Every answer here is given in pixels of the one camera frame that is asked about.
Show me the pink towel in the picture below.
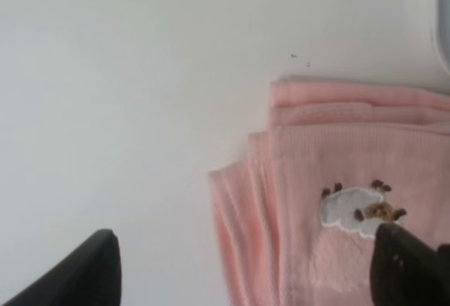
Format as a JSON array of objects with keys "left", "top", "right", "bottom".
[{"left": 210, "top": 77, "right": 449, "bottom": 305}]

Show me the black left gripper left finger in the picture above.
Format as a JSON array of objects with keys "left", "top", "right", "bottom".
[{"left": 5, "top": 229, "right": 122, "bottom": 306}]

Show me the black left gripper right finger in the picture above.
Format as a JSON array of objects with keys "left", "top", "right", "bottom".
[{"left": 371, "top": 224, "right": 449, "bottom": 306}]

